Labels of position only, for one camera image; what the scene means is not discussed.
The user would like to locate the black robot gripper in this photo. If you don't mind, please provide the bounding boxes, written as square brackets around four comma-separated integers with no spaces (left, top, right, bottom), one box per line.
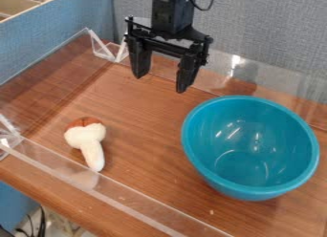
[125,16,213,94]

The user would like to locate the blue plastic bowl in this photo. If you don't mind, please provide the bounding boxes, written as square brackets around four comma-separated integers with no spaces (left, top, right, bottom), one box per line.
[181,96,320,201]

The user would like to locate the clear acrylic back barrier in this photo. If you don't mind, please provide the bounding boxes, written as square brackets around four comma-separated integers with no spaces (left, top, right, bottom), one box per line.
[193,50,327,131]

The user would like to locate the white brown plush mushroom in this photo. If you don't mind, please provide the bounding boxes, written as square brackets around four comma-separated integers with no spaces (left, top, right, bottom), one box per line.
[63,117,105,172]

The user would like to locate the wooden shelf box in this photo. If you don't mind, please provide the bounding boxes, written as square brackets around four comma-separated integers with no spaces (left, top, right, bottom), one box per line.
[0,0,53,24]

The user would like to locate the clear acrylic front barrier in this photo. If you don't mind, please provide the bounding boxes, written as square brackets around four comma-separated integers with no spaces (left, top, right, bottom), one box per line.
[0,115,232,237]

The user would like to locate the clear acrylic corner bracket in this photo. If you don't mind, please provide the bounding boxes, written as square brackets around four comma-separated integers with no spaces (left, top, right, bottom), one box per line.
[87,30,129,63]

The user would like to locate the black cables under table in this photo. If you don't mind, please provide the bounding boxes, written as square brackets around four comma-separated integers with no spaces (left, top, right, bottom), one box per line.
[0,205,47,237]

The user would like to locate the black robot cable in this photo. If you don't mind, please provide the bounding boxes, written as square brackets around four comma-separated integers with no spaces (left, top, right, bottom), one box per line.
[186,0,214,11]

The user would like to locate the clear acrylic barrier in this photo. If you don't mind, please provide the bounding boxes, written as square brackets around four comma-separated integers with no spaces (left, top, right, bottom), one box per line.
[0,115,232,237]
[193,50,327,131]

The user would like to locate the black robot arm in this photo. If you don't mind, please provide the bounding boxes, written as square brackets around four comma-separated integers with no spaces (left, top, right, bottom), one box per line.
[125,0,213,94]

